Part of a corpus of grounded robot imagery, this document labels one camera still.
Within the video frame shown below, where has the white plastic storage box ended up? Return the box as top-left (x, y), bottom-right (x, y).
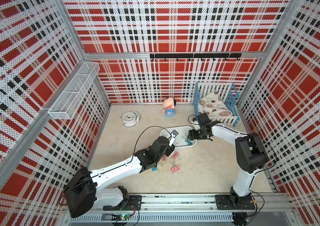
top-left (160, 126), bottom-right (197, 149)

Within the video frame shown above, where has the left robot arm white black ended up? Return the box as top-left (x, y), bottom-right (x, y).
top-left (63, 135), bottom-right (176, 218)

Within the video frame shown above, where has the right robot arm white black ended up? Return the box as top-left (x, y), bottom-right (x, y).
top-left (187, 123), bottom-right (269, 198)

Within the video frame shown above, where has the printed crib blanket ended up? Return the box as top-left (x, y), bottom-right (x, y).
top-left (198, 91), bottom-right (233, 117)

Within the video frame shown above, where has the blue white toy crib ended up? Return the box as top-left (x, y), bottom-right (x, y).
top-left (193, 82), bottom-right (240, 126)

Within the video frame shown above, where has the white alarm clock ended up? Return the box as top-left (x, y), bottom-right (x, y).
top-left (122, 111), bottom-right (141, 127)

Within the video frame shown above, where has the pink baby doll toy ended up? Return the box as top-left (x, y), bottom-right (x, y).
top-left (162, 98), bottom-right (176, 117)

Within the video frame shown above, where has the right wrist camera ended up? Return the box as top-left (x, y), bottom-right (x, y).
top-left (195, 113), bottom-right (212, 127)

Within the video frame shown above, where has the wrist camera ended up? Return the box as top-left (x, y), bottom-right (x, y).
top-left (195, 113), bottom-right (212, 127)
top-left (169, 130), bottom-right (178, 147)

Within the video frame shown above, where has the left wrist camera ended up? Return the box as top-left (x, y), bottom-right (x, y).
top-left (169, 130), bottom-right (178, 147)

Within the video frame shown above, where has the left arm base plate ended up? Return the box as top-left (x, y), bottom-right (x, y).
top-left (103, 195), bottom-right (142, 211)

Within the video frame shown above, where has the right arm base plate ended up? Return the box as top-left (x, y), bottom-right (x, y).
top-left (215, 194), bottom-right (256, 210)

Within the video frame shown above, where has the black hook rail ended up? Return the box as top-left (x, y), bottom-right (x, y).
top-left (150, 53), bottom-right (242, 60)

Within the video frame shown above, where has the aluminium front rail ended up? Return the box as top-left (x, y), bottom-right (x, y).
top-left (63, 193), bottom-right (293, 213)

